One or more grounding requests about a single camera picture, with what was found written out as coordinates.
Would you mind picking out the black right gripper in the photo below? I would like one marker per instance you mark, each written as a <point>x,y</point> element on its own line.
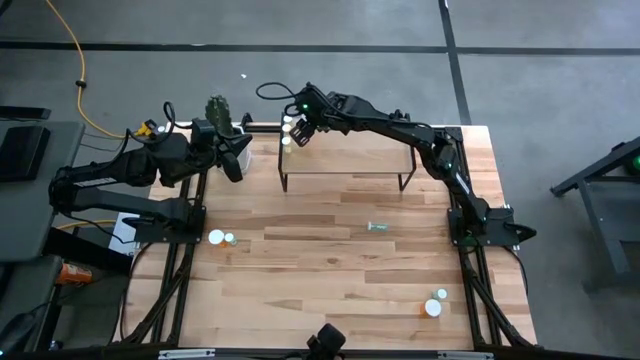
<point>309,125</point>

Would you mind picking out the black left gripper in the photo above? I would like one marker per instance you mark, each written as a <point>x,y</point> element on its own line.
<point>212,150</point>

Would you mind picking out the small yellow pill bottle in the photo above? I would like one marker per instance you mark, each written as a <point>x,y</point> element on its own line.
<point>286,140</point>
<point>287,119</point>
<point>286,128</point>

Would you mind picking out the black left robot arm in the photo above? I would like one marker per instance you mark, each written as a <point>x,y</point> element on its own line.
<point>125,167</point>

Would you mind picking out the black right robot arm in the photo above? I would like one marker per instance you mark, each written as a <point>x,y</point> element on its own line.
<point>390,127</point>

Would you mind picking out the white faceted plant pot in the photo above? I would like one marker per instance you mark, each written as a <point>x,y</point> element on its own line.
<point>246,157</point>

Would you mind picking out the green cactus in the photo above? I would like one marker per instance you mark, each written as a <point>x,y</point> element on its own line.
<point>218,112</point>

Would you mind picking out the white paper sheet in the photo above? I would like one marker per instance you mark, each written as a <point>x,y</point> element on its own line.
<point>122,242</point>

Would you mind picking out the black metal beam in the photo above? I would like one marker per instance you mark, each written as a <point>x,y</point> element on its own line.
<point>85,250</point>

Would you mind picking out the black blocky object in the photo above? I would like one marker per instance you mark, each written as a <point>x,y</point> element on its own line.
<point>327,340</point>

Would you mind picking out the black flat device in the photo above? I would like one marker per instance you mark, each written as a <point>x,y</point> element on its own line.
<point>22,152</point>

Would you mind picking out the black flat bar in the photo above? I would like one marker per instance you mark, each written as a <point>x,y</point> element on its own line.
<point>25,113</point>

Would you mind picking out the grey side desk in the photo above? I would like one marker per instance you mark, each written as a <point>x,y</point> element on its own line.
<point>30,225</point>

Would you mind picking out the dark grey metal stand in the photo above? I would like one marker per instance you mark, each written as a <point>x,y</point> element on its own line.
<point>605,164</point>

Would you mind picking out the green ball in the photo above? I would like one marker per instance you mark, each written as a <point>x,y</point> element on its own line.
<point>636,164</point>

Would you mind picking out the black aluminium rig frame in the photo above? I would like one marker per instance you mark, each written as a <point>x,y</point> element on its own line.
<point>262,129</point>

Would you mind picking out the silver table bracket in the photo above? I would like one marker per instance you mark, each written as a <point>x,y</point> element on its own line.
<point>185,354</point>
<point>465,355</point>

